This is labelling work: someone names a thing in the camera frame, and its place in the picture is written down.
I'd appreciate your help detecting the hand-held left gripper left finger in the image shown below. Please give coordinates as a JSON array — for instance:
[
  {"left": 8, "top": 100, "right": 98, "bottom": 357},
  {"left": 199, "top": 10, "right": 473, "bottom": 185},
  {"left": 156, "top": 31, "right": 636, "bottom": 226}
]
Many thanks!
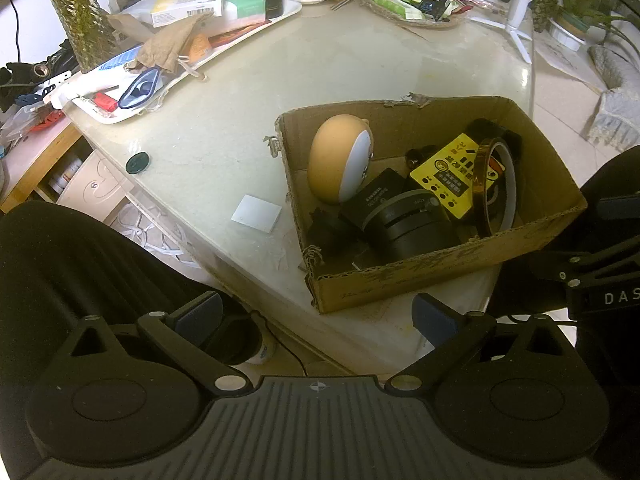
[{"left": 62, "top": 291, "right": 253, "bottom": 396}]

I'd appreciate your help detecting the person's left leg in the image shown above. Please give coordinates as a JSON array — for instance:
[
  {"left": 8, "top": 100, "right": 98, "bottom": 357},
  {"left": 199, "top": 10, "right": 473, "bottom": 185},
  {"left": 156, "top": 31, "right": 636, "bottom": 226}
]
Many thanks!
[{"left": 0, "top": 200, "right": 251, "bottom": 480}]

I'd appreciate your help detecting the orange packet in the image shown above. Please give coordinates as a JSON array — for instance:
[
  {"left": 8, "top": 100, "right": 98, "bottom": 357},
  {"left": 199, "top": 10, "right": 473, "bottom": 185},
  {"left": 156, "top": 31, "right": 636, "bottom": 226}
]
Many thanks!
[{"left": 187, "top": 35, "right": 213, "bottom": 61}]

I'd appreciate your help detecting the green wipes packet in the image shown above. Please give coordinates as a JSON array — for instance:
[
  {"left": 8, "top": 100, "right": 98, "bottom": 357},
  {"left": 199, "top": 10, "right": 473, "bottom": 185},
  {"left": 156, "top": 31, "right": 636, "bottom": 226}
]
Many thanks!
[{"left": 375, "top": 0, "right": 416, "bottom": 18}]

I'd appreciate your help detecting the white blue packet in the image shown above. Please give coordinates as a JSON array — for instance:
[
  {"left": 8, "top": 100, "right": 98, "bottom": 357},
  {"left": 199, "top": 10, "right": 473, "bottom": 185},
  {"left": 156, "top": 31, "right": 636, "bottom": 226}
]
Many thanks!
[{"left": 52, "top": 45, "right": 146, "bottom": 106}]

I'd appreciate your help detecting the round snack dish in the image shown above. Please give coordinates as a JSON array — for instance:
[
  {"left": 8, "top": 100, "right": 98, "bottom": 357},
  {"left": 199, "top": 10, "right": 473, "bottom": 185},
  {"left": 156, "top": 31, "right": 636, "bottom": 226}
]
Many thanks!
[{"left": 361, "top": 0, "right": 471, "bottom": 28}]

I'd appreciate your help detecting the large black cylinder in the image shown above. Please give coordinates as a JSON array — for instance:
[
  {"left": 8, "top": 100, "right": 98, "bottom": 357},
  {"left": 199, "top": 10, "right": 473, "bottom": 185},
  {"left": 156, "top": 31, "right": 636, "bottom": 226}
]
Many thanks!
[{"left": 365, "top": 190, "right": 458, "bottom": 263}]

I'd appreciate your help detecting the wooden side table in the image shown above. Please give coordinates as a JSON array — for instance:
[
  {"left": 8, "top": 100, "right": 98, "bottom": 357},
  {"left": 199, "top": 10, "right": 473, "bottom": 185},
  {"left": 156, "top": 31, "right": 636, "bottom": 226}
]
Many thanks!
[{"left": 0, "top": 115, "right": 83, "bottom": 213}]

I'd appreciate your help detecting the brown cardboard box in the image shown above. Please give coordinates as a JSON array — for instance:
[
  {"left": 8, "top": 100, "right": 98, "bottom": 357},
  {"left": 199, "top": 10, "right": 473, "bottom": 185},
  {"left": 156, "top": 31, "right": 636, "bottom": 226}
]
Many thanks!
[{"left": 263, "top": 94, "right": 588, "bottom": 315}]

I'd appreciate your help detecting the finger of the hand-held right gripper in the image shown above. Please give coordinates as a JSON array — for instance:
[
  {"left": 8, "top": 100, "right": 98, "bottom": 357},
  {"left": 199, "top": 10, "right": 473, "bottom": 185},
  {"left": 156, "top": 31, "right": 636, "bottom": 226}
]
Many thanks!
[
  {"left": 521, "top": 241, "right": 640, "bottom": 286},
  {"left": 597, "top": 195, "right": 640, "bottom": 221}
]

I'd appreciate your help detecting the brown drawstring pouch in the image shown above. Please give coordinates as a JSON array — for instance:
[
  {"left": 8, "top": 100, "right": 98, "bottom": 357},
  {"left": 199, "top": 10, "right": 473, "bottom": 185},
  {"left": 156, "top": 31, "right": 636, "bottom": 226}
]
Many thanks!
[{"left": 107, "top": 12, "right": 211, "bottom": 73}]

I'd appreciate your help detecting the white paper sheet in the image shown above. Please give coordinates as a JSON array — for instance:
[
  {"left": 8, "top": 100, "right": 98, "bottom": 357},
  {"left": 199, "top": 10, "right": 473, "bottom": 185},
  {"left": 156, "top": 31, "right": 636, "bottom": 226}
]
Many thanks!
[{"left": 532, "top": 35, "right": 608, "bottom": 93}]

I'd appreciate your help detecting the glass vase with bamboo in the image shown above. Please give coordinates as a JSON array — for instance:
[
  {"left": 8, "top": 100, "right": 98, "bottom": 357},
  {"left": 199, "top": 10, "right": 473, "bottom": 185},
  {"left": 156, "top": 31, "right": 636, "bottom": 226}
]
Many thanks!
[{"left": 32, "top": 0, "right": 113, "bottom": 73}]

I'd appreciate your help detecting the white tray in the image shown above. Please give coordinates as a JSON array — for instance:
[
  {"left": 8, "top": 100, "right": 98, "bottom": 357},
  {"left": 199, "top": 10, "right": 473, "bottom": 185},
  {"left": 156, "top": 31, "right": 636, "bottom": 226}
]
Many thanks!
[{"left": 70, "top": 0, "right": 303, "bottom": 126}]

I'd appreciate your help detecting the brown bear toy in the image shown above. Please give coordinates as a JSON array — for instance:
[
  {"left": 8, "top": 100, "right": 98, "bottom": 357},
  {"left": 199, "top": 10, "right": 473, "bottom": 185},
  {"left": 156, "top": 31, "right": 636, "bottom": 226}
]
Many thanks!
[{"left": 308, "top": 115, "right": 375, "bottom": 206}]

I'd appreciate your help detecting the person's right leg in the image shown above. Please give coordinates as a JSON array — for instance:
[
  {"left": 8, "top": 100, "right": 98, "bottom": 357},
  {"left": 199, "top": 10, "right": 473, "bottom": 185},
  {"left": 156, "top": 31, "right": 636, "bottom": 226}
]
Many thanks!
[{"left": 487, "top": 145, "right": 640, "bottom": 480}]

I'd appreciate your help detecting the potted aloe plant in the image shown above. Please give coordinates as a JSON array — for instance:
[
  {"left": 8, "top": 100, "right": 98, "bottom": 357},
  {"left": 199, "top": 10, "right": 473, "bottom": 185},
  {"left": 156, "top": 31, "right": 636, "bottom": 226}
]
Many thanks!
[{"left": 547, "top": 0, "right": 640, "bottom": 53}]

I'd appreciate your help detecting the black cable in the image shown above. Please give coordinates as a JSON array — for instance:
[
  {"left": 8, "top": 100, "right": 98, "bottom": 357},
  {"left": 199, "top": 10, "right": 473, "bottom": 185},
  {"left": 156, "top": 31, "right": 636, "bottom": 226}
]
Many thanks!
[{"left": 250, "top": 310, "right": 361, "bottom": 376}]

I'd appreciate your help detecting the yellow white medicine box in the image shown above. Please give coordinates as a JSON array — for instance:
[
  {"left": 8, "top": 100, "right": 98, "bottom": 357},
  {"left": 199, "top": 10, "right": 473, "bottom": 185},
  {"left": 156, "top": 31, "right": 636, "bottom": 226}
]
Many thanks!
[{"left": 150, "top": 0, "right": 226, "bottom": 28}]

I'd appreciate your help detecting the white cup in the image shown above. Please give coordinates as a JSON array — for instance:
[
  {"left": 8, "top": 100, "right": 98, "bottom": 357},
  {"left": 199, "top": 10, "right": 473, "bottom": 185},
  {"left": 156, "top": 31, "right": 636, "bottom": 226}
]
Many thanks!
[{"left": 200, "top": 305, "right": 276, "bottom": 367}]

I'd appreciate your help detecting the mint green box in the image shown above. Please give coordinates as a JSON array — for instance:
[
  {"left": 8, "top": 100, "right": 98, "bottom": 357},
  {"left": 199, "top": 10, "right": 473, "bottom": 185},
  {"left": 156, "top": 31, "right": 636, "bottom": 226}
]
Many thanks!
[{"left": 220, "top": 0, "right": 266, "bottom": 21}]

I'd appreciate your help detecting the small black plastic piece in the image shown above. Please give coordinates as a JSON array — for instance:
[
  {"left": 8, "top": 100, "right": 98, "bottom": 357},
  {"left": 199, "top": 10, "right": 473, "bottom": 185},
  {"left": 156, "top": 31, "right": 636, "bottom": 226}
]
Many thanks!
[{"left": 404, "top": 145, "right": 437, "bottom": 169}]

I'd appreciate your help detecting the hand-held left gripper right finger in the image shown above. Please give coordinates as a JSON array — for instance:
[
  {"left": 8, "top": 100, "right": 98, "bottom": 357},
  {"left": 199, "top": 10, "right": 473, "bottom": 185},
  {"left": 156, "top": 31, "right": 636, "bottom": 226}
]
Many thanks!
[{"left": 385, "top": 292, "right": 581, "bottom": 393}]

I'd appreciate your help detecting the yellow black patterned cup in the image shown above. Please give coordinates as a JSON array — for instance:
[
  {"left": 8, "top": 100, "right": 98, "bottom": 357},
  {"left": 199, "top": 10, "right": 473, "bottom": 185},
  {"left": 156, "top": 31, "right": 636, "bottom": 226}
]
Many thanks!
[{"left": 531, "top": 0, "right": 558, "bottom": 33}]

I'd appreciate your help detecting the small black box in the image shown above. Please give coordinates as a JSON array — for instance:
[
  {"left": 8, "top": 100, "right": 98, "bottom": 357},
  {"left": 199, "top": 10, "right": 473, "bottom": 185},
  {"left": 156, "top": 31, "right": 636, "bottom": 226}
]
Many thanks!
[{"left": 340, "top": 167, "right": 411, "bottom": 231}]

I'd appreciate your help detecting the amber tape roll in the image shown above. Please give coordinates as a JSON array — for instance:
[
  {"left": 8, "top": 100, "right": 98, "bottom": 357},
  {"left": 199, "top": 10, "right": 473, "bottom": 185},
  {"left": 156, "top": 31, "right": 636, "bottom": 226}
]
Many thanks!
[{"left": 472, "top": 135, "right": 518, "bottom": 238}]

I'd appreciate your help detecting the small red packet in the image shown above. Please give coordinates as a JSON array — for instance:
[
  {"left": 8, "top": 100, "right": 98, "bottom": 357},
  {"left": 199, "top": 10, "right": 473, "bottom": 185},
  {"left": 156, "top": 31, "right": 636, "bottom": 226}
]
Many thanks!
[{"left": 90, "top": 91, "right": 119, "bottom": 113}]

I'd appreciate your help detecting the grey fringed cloth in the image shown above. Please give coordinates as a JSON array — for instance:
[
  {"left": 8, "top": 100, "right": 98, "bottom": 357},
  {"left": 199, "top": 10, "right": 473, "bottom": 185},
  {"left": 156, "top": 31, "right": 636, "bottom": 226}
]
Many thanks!
[{"left": 582, "top": 42, "right": 640, "bottom": 151}]

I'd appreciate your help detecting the black snack packet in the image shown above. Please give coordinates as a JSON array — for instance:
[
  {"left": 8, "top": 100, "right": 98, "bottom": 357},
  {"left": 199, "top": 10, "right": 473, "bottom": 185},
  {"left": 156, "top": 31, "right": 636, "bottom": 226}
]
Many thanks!
[{"left": 415, "top": 0, "right": 451, "bottom": 21}]

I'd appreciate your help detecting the person's leg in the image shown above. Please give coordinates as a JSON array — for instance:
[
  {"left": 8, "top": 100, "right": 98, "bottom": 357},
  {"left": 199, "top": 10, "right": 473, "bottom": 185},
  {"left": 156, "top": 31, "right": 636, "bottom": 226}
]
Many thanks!
[
  {"left": 487, "top": 145, "right": 640, "bottom": 480},
  {"left": 0, "top": 200, "right": 251, "bottom": 480}
]

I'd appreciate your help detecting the white cabinet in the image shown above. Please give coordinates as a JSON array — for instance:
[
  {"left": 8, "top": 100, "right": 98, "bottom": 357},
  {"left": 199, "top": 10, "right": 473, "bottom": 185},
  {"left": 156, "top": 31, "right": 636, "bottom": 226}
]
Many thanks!
[{"left": 37, "top": 150, "right": 136, "bottom": 226}]

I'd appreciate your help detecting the white gimbal tripod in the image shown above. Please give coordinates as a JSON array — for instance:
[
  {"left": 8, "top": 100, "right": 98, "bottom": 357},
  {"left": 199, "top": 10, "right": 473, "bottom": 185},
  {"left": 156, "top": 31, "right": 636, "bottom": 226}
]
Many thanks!
[{"left": 470, "top": 0, "right": 548, "bottom": 63}]

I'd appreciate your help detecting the yellow duck print card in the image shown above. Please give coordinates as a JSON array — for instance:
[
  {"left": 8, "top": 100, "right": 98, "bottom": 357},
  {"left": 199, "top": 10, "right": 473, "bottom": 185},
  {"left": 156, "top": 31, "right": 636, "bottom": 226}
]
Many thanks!
[{"left": 410, "top": 132, "right": 501, "bottom": 221}]

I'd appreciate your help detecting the white square paper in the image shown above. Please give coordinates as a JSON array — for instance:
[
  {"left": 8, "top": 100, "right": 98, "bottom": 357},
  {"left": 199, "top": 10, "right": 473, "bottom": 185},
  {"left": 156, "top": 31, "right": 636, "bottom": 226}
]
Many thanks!
[{"left": 231, "top": 193, "right": 282, "bottom": 234}]

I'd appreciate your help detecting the black pouch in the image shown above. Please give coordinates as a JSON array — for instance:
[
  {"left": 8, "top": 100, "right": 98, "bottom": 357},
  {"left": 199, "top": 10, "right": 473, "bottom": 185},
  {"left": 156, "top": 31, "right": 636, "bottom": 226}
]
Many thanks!
[{"left": 0, "top": 60, "right": 51, "bottom": 111}]

